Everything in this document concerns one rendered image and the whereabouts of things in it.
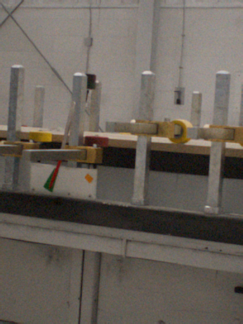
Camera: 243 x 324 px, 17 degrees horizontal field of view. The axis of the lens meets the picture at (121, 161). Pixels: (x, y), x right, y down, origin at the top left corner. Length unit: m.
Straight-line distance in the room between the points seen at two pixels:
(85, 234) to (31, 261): 0.45
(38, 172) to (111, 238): 0.34
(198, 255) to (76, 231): 0.44
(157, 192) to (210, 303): 0.41
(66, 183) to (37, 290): 0.57
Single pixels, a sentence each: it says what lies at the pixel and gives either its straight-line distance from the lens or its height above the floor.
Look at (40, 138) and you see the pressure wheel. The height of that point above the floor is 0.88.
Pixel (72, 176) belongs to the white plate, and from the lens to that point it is 2.72.
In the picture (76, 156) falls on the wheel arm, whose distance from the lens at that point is 2.64.
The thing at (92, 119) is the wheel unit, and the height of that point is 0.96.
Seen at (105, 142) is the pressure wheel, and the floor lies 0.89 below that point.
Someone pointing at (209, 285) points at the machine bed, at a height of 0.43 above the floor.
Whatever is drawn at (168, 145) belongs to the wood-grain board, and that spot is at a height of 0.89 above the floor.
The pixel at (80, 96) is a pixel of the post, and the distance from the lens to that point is 2.71.
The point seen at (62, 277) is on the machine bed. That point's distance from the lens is 3.07.
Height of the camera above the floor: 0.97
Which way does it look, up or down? 3 degrees down
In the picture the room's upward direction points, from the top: 4 degrees clockwise
